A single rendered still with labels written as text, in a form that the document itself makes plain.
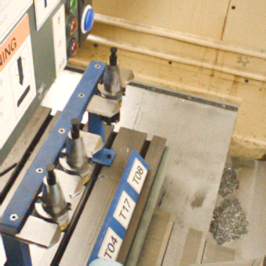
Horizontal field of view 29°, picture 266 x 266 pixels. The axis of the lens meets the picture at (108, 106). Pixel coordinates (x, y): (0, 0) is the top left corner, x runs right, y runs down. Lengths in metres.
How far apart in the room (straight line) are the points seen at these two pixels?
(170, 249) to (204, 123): 0.42
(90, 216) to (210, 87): 0.59
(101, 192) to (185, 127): 0.42
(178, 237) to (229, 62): 0.53
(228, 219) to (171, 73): 0.48
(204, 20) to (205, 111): 0.32
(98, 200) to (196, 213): 0.36
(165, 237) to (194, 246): 0.09
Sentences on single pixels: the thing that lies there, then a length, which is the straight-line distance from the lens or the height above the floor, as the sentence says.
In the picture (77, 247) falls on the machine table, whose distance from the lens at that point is 1.25.
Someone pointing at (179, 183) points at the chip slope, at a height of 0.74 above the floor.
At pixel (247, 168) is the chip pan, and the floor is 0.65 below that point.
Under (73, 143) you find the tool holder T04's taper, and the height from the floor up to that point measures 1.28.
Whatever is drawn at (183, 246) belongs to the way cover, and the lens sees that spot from 1.48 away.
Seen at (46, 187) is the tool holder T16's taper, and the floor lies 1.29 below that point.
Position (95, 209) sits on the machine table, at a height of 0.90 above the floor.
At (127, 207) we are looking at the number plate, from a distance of 1.27.
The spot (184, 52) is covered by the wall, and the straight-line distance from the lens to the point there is 1.56.
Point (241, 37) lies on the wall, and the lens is 1.49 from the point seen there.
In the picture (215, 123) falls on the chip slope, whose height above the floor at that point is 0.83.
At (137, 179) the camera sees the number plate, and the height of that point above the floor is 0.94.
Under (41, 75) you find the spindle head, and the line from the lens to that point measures 0.56.
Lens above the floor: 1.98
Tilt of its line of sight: 44 degrees down
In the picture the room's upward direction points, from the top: 2 degrees clockwise
